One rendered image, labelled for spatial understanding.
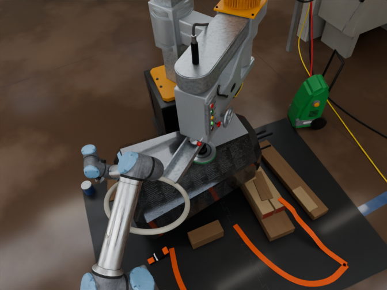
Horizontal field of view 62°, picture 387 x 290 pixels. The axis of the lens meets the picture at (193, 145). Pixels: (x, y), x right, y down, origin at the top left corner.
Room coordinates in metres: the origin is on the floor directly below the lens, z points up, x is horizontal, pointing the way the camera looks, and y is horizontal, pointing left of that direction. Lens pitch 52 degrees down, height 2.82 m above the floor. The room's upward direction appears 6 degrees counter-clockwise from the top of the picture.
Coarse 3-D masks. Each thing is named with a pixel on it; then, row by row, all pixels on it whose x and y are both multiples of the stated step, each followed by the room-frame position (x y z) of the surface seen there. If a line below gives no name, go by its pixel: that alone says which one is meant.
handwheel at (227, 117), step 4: (228, 108) 1.49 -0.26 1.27; (232, 108) 1.51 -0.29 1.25; (228, 112) 1.46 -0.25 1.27; (232, 112) 1.52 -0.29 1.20; (224, 116) 1.44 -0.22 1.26; (228, 116) 1.46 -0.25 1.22; (224, 120) 1.42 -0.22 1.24; (228, 120) 1.45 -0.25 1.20; (224, 124) 1.41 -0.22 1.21; (228, 124) 1.46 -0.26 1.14
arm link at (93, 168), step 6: (90, 156) 1.24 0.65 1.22; (84, 162) 1.20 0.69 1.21; (90, 162) 1.19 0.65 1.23; (96, 162) 1.20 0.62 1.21; (84, 168) 1.16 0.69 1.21; (90, 168) 1.14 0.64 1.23; (96, 168) 1.15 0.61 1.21; (102, 168) 1.17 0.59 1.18; (90, 174) 1.13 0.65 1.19; (96, 174) 1.13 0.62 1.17; (102, 174) 1.15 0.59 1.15
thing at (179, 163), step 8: (184, 144) 1.36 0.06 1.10; (192, 144) 1.37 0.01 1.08; (176, 152) 1.28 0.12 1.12; (184, 152) 1.30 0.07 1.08; (192, 152) 1.30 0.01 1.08; (176, 160) 1.25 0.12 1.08; (184, 160) 1.24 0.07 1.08; (192, 160) 1.22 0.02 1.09; (168, 168) 1.18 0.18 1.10; (176, 168) 1.18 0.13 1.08; (184, 168) 1.14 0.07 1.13; (168, 176) 1.12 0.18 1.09; (176, 176) 1.12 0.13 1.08
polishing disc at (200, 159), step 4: (196, 144) 1.51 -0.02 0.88; (208, 144) 1.50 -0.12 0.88; (212, 144) 1.50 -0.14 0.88; (208, 148) 1.46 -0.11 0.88; (212, 148) 1.46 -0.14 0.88; (208, 152) 1.43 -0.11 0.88; (212, 152) 1.42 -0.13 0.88; (196, 156) 1.40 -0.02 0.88; (200, 156) 1.40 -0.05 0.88; (204, 156) 1.40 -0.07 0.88; (208, 156) 1.39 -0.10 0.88; (212, 156) 1.39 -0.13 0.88; (196, 160) 1.37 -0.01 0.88; (200, 160) 1.36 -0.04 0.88; (204, 160) 1.36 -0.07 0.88; (208, 160) 1.36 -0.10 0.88
